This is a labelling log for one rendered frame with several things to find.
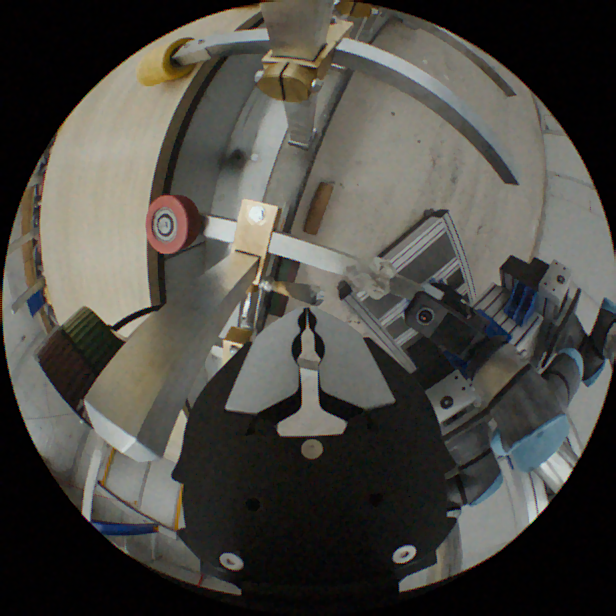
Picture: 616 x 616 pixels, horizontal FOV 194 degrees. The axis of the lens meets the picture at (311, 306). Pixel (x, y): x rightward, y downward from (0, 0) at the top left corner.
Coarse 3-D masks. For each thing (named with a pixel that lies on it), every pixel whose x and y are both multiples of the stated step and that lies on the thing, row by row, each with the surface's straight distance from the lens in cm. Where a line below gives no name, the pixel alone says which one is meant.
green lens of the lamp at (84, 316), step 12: (84, 312) 13; (72, 324) 13; (84, 324) 12; (96, 324) 12; (72, 336) 12; (84, 336) 12; (96, 336) 12; (108, 336) 12; (84, 348) 12; (96, 348) 12; (108, 348) 12; (120, 348) 12; (96, 360) 11; (108, 360) 12
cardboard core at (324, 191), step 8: (320, 184) 107; (328, 184) 105; (320, 192) 105; (328, 192) 105; (320, 200) 104; (328, 200) 107; (312, 208) 105; (320, 208) 104; (312, 216) 104; (320, 216) 104; (312, 224) 104; (312, 232) 104
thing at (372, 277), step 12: (360, 264) 27; (372, 264) 28; (384, 264) 28; (348, 276) 26; (360, 276) 27; (372, 276) 27; (384, 276) 29; (360, 288) 28; (372, 288) 28; (384, 288) 29
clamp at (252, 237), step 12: (252, 204) 25; (264, 204) 25; (240, 216) 26; (276, 216) 25; (240, 228) 26; (252, 228) 25; (264, 228) 25; (276, 228) 29; (240, 240) 26; (252, 240) 25; (264, 240) 25; (252, 252) 26; (264, 252) 25; (264, 264) 27; (252, 288) 28
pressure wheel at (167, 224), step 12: (156, 204) 28; (168, 204) 27; (180, 204) 26; (192, 204) 27; (156, 216) 29; (168, 216) 27; (180, 216) 26; (192, 216) 26; (156, 228) 29; (168, 228) 27; (180, 228) 26; (192, 228) 26; (156, 240) 29; (168, 240) 28; (180, 240) 26; (192, 240) 28; (168, 252) 28
